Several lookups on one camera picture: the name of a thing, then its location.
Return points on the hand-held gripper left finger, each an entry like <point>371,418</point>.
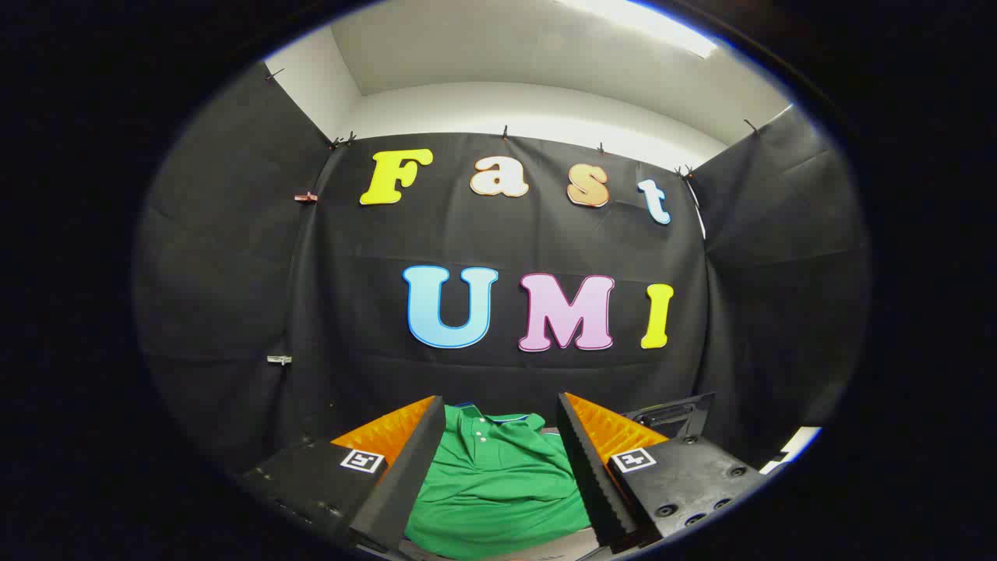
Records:
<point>405,483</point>

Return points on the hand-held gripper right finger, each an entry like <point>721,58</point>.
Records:
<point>592,475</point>

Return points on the green polo shirt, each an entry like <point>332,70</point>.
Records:
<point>498,491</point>

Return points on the black backdrop cloth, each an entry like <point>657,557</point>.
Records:
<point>506,241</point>

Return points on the small orange clip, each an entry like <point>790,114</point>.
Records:
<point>305,197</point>

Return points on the row of black clips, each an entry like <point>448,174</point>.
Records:
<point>505,132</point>

